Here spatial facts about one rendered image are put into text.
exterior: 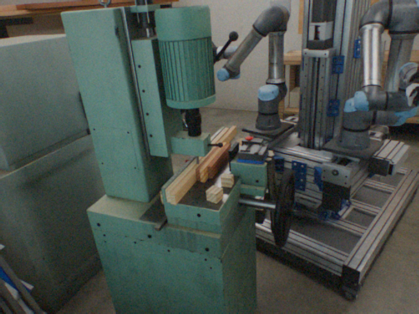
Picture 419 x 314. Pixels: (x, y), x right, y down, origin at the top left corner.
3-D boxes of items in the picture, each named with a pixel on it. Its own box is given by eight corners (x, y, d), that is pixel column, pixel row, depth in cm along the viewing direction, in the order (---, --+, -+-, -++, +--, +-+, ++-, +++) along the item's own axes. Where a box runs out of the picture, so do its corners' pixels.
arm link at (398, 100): (381, 111, 131) (386, 85, 127) (413, 112, 128) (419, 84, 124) (385, 118, 125) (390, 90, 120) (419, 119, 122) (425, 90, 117)
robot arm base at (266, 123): (264, 119, 204) (264, 104, 199) (285, 124, 194) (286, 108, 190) (250, 127, 194) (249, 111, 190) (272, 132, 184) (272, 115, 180)
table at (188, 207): (247, 232, 105) (247, 217, 102) (164, 215, 116) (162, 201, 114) (284, 153, 154) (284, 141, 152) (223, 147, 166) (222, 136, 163)
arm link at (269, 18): (281, 17, 161) (224, 87, 191) (287, 16, 169) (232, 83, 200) (264, 1, 161) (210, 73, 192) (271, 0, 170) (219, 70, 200)
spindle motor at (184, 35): (204, 111, 106) (195, 6, 92) (157, 109, 113) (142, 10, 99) (223, 96, 120) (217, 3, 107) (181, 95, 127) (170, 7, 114)
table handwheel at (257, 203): (280, 246, 103) (293, 159, 110) (221, 233, 110) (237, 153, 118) (290, 251, 129) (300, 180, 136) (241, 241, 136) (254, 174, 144)
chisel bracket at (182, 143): (205, 161, 121) (203, 139, 117) (172, 157, 126) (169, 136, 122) (212, 152, 127) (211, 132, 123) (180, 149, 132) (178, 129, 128)
